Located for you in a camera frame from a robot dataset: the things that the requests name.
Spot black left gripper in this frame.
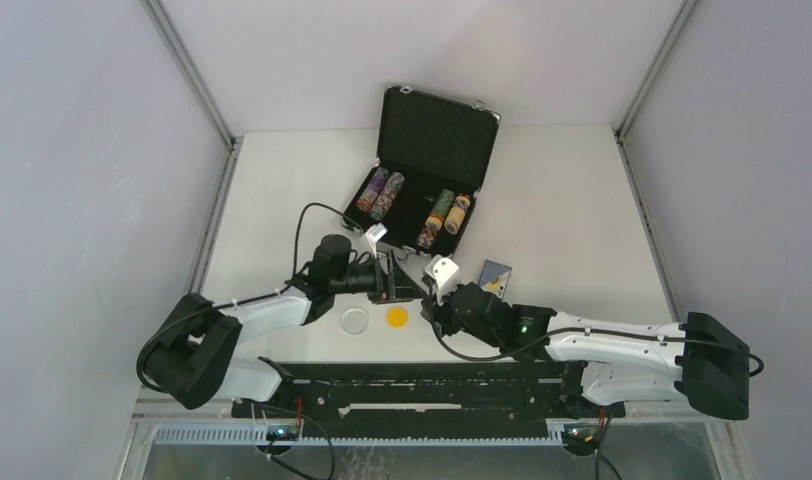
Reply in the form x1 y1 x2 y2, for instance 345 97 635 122
330 249 425 305

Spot green yellow chip stack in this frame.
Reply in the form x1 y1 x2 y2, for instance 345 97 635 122
425 189 455 232

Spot yellow blue chip stack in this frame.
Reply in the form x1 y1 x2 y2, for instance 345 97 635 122
443 194 472 235

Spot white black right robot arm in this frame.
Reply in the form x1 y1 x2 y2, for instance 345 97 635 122
370 283 765 420

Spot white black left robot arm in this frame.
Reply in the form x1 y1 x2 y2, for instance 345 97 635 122
136 234 425 417

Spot black poker set case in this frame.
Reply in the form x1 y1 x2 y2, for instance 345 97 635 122
342 85 501 256

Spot yellow round button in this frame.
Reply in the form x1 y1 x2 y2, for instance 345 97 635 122
386 306 410 329

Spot playing card deck box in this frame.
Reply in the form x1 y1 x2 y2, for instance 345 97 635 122
477 260 512 299

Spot orange blue chip stack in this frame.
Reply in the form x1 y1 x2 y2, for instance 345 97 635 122
416 227 439 250

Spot purple orange chip stack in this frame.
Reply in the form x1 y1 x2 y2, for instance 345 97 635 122
355 167 390 213

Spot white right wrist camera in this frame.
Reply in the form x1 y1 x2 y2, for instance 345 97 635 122
424 255 461 300

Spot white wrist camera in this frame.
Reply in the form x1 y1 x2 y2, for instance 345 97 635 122
424 255 461 300
361 223 388 258

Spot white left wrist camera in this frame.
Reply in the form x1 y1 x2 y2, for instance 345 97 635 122
361 223 388 258

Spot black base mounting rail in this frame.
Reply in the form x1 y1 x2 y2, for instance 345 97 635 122
231 362 609 440

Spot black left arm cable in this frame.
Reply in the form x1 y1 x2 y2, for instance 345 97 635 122
293 202 368 286

